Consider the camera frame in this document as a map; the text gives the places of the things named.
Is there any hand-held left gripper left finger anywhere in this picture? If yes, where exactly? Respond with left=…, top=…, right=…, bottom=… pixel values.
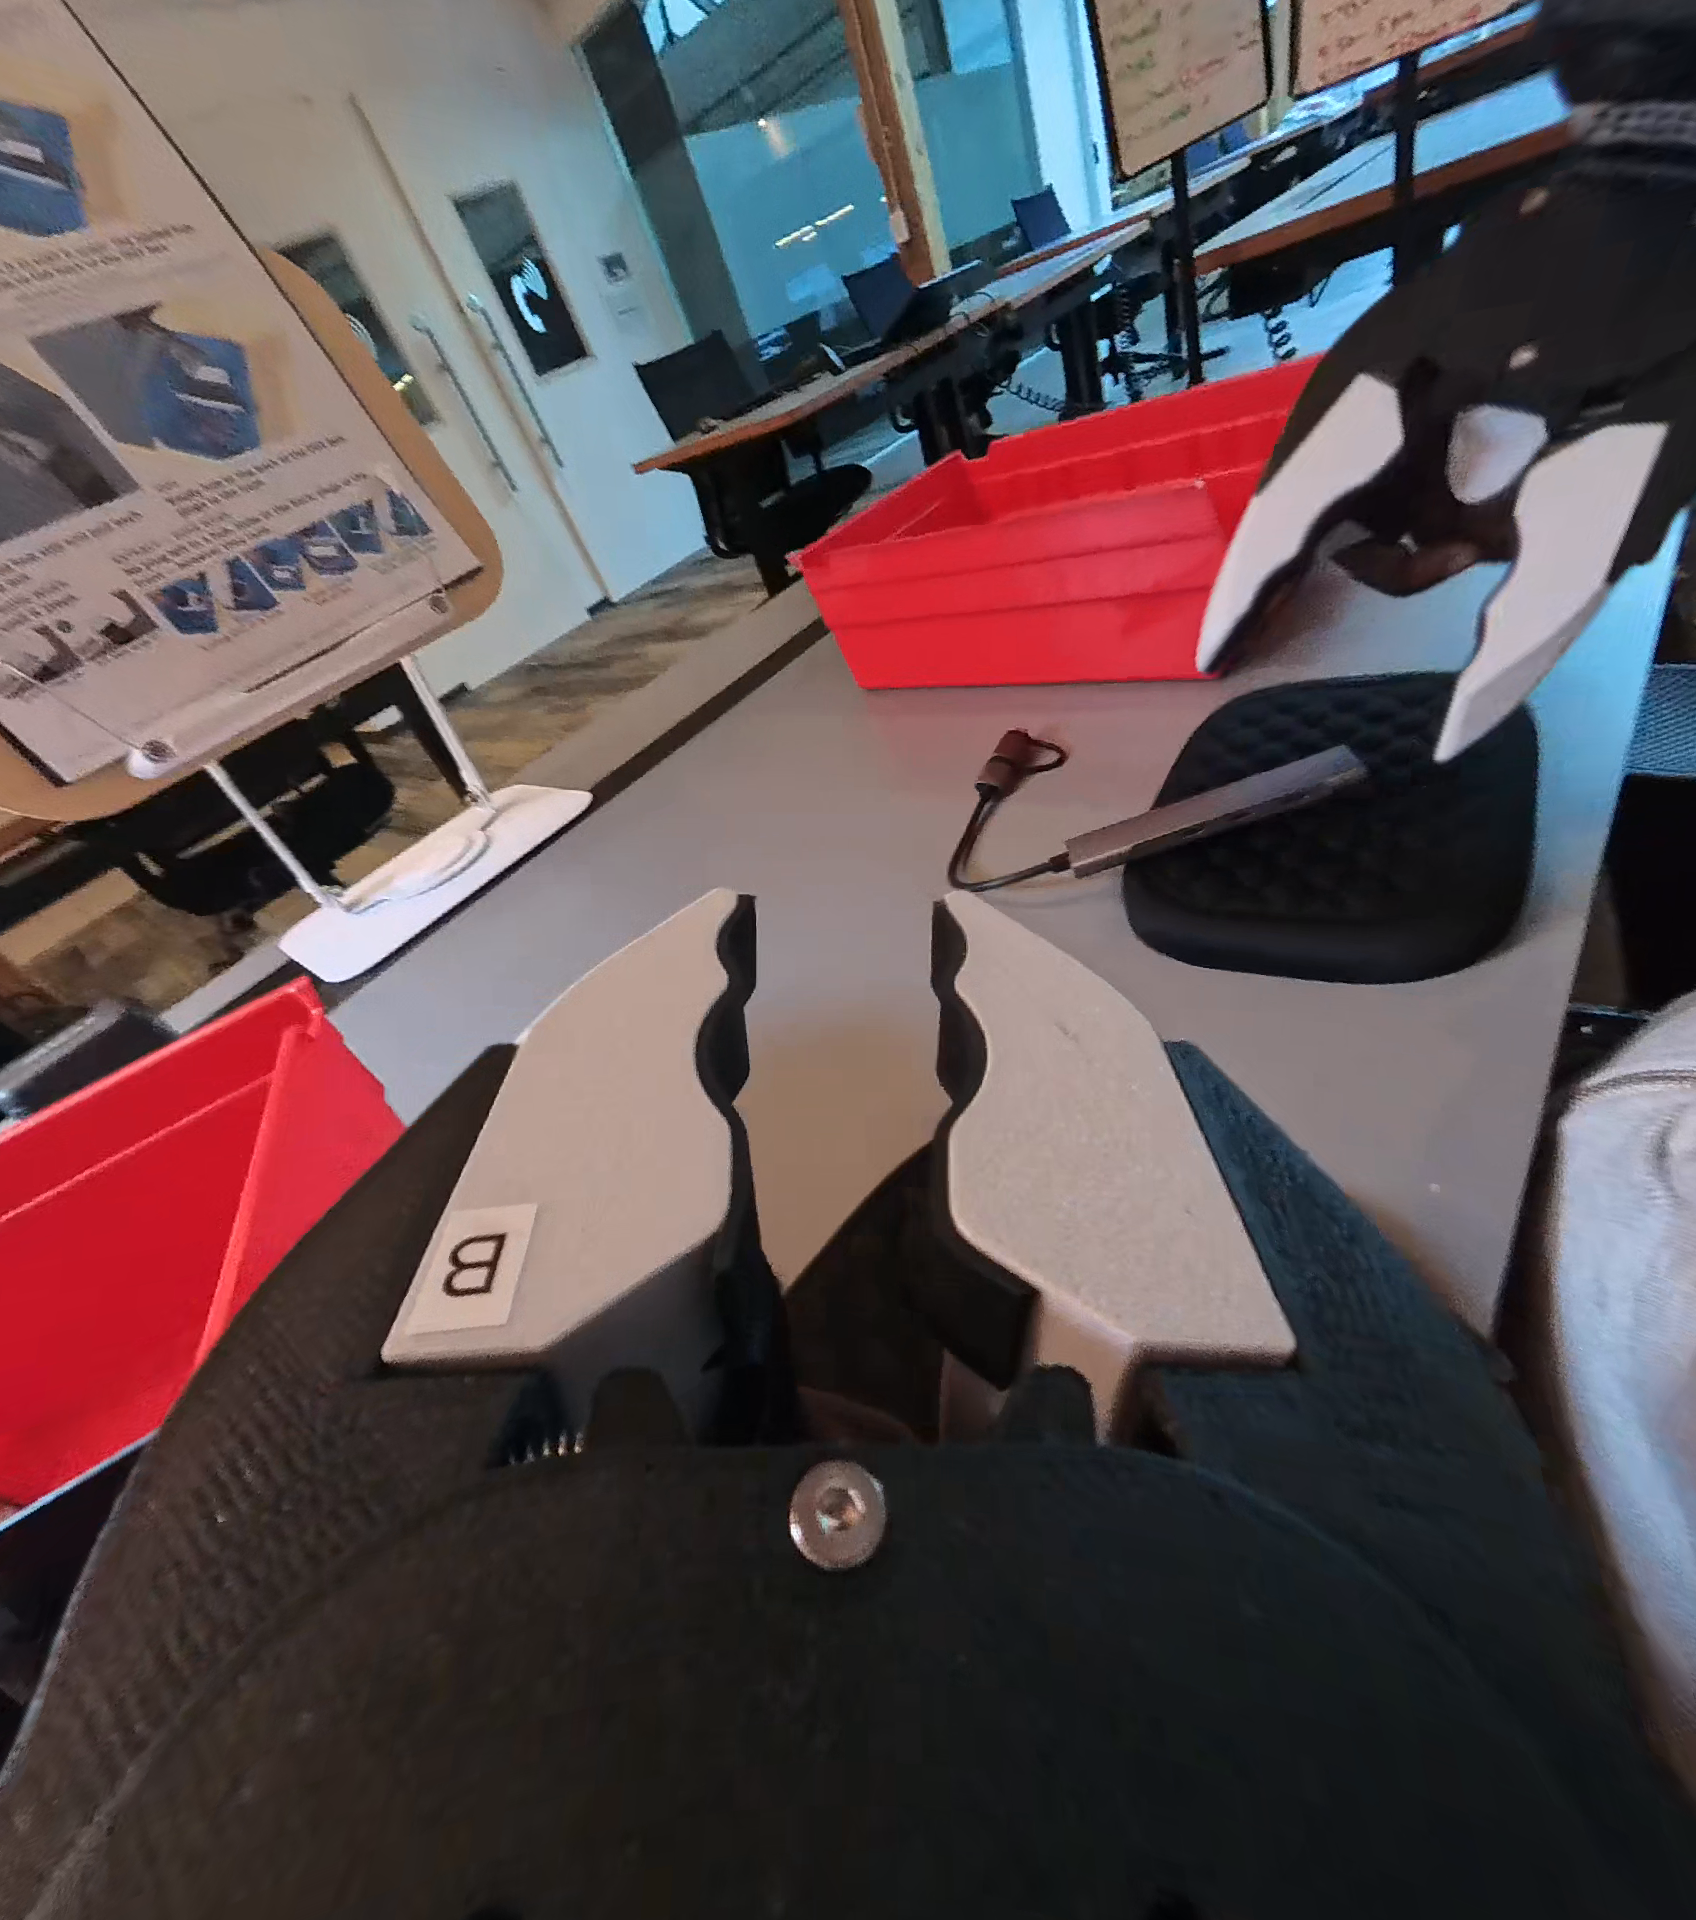
left=380, top=888, right=798, bottom=1446

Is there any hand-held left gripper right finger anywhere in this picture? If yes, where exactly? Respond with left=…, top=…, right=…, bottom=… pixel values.
left=930, top=894, right=1300, bottom=1442

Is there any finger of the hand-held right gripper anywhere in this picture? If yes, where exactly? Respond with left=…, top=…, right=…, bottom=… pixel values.
left=1432, top=424, right=1671, bottom=765
left=1196, top=372, right=1421, bottom=678

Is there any red plastic bin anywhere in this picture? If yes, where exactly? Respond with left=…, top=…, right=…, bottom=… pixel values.
left=0, top=975, right=409, bottom=1558
left=797, top=359, right=1330, bottom=693

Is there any grey usb hub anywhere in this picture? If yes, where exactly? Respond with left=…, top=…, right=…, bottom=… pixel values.
left=1065, top=746, right=1372, bottom=882

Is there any black hub cable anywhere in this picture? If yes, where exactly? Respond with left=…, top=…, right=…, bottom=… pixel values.
left=947, top=727, right=1078, bottom=897

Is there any person's right hand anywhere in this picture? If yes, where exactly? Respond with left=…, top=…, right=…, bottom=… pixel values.
left=1333, top=487, right=1525, bottom=597

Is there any white poster stand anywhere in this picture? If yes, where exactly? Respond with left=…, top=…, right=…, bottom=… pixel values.
left=0, top=629, right=594, bottom=985

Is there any handwritten whiteboard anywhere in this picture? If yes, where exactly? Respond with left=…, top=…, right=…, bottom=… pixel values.
left=1084, top=0, right=1274, bottom=185
left=1289, top=0, right=1527, bottom=103

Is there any black quilted cushion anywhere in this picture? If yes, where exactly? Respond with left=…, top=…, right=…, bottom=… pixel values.
left=1123, top=671, right=1540, bottom=989

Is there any black office chair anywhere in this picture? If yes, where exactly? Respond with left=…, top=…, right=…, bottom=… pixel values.
left=635, top=334, right=874, bottom=561

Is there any white zip jacket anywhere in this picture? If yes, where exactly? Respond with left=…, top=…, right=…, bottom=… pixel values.
left=1514, top=841, right=1696, bottom=1920

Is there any wooden rounded panel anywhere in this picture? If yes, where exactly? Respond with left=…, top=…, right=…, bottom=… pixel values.
left=0, top=247, right=505, bottom=827

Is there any phone icon door sign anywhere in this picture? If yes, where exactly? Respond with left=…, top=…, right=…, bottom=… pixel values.
left=277, top=231, right=444, bottom=430
left=454, top=185, right=592, bottom=379

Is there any instruction poster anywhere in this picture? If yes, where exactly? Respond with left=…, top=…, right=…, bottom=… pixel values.
left=0, top=0, right=485, bottom=786

